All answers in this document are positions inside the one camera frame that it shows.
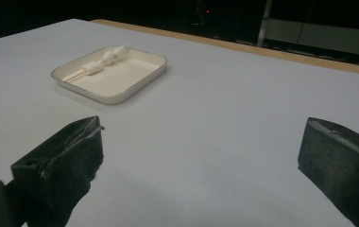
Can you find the white marshmallow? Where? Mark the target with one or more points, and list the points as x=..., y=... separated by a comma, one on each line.
x=91, y=67
x=108, y=57
x=120, y=52

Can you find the grey metal stand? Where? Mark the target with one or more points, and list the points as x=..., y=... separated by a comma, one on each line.
x=325, y=38

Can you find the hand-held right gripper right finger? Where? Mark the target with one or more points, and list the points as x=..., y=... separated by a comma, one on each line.
x=344, y=170

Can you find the white square tray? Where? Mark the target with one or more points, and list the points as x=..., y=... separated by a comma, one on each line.
x=121, y=82

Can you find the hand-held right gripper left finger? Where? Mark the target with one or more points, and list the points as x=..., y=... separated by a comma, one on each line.
x=61, y=164

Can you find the thin wooden skewer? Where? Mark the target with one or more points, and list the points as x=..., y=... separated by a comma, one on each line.
x=75, y=75

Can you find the pale blue table mat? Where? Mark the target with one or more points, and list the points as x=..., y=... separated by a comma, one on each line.
x=199, y=126

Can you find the black equipment with red light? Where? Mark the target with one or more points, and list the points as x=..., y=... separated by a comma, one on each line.
x=207, y=19

